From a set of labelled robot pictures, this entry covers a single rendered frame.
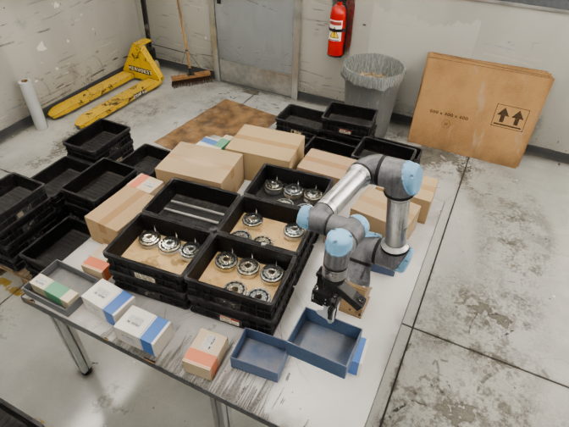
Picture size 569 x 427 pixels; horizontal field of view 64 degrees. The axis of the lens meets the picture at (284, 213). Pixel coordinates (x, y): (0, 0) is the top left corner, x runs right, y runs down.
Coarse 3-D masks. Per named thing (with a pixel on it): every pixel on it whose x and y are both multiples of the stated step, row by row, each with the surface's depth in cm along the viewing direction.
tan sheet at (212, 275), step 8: (216, 256) 211; (208, 272) 203; (216, 272) 203; (232, 272) 204; (200, 280) 200; (208, 280) 200; (216, 280) 200; (224, 280) 200; (240, 280) 200; (248, 280) 200; (256, 280) 200; (248, 288) 197; (264, 288) 197; (272, 288) 197; (272, 296) 194
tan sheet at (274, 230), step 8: (240, 224) 228; (264, 224) 228; (272, 224) 228; (280, 224) 228; (232, 232) 223; (256, 232) 224; (264, 232) 224; (272, 232) 224; (280, 232) 224; (272, 240) 220; (280, 240) 220; (288, 248) 215; (296, 248) 216
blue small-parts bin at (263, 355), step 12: (240, 336) 185; (252, 336) 191; (264, 336) 188; (240, 348) 189; (252, 348) 189; (264, 348) 189; (276, 348) 189; (240, 360) 177; (252, 360) 185; (264, 360) 185; (276, 360) 185; (252, 372) 179; (264, 372) 176; (276, 372) 174
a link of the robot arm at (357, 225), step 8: (336, 216) 140; (352, 216) 140; (360, 216) 140; (328, 224) 139; (336, 224) 138; (344, 224) 137; (352, 224) 136; (360, 224) 137; (368, 224) 140; (328, 232) 139; (352, 232) 134; (360, 232) 135; (360, 240) 135
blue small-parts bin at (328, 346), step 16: (304, 320) 155; (320, 320) 152; (336, 320) 148; (304, 336) 150; (320, 336) 150; (336, 336) 150; (352, 336) 150; (288, 352) 145; (304, 352) 141; (320, 352) 146; (336, 352) 146; (352, 352) 139; (320, 368) 142; (336, 368) 138
